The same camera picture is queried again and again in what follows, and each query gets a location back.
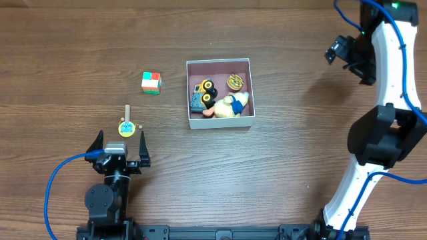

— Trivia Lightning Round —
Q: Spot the cream plush duck toy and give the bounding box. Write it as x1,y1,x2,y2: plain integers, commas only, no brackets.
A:
202,92,250,118

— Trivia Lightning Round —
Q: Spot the right blue cable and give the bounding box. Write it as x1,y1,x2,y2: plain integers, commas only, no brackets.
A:
333,0,427,240

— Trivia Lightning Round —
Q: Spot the left blue cable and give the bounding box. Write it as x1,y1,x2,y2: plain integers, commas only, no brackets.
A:
44,149,105,240

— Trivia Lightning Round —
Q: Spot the multicolour puzzle cube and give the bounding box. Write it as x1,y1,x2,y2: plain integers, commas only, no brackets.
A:
141,72,162,95

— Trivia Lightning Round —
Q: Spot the blue cable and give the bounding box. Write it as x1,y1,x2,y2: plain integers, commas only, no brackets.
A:
333,0,427,240
44,149,105,240

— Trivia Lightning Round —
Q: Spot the yellow plastic gear wheel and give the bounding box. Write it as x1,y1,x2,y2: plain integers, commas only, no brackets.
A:
227,74,244,91

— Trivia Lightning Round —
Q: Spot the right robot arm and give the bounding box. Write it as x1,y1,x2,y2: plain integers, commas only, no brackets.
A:
308,0,426,239

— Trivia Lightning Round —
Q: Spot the yellow rattle drum toy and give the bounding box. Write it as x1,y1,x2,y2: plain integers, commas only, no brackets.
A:
118,105,142,138

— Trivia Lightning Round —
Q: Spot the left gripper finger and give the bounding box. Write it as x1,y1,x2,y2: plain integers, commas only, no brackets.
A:
84,130,104,163
139,131,151,167

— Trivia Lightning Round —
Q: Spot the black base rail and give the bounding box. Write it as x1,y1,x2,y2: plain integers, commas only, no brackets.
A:
75,224,371,240

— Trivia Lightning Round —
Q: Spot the white box with maroon interior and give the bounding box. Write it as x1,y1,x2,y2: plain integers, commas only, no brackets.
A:
186,58,255,129

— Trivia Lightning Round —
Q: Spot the yellow grey toy truck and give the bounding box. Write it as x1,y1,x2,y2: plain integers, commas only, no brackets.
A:
190,78,218,113

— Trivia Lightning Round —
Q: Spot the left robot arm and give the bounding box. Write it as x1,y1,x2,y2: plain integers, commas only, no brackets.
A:
76,131,151,240

